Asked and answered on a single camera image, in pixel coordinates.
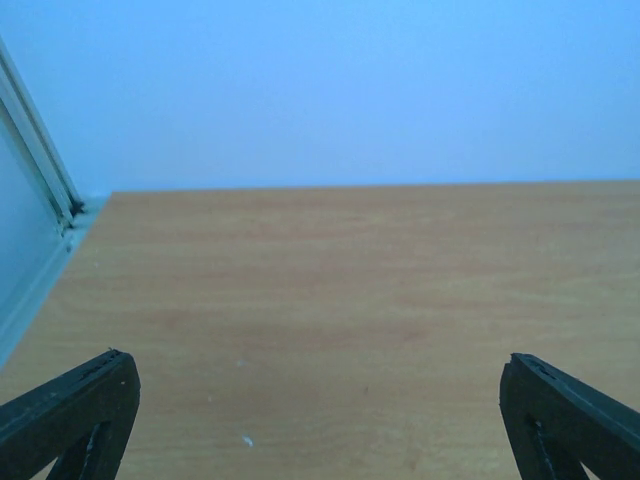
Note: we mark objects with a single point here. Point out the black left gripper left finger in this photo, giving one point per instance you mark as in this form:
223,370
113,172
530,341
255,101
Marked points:
77,423

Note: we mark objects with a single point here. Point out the aluminium left corner post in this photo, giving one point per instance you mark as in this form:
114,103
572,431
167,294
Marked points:
36,152

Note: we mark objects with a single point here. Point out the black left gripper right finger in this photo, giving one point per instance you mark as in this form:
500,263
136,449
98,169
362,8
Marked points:
561,428

